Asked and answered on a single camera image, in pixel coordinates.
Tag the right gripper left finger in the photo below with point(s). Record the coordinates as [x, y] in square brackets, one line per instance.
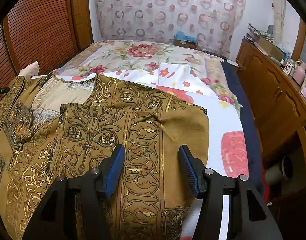
[55, 218]

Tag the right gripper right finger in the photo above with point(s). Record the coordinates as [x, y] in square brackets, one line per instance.
[248, 215]

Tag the brown gold patterned shirt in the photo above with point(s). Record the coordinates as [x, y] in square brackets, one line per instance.
[16, 132]

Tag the dark blue mattress edge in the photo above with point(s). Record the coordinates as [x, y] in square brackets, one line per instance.
[250, 133]

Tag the white fruit print blanket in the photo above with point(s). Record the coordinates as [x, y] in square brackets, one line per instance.
[213, 119]

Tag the wooden sideboard cabinet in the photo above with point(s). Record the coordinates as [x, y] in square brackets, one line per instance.
[278, 107]

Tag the beige pillow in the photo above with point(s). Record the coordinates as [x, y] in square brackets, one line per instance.
[30, 70]

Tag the pink thermos jug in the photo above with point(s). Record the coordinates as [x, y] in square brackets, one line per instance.
[299, 72]

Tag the floral bed quilt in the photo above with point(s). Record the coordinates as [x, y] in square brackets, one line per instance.
[119, 56]

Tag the cardboard box on cabinet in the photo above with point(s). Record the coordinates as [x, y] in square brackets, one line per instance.
[270, 49]

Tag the stack of folded papers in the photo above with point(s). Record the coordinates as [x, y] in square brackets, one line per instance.
[257, 33]

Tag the cardboard box blue contents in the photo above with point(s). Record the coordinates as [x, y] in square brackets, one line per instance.
[181, 40]

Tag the wooden louvered wardrobe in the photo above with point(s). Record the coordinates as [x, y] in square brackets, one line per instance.
[49, 32]

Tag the circle patterned curtain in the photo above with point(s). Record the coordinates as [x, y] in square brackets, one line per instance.
[210, 22]

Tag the beige side curtain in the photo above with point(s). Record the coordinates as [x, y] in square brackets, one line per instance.
[279, 8]

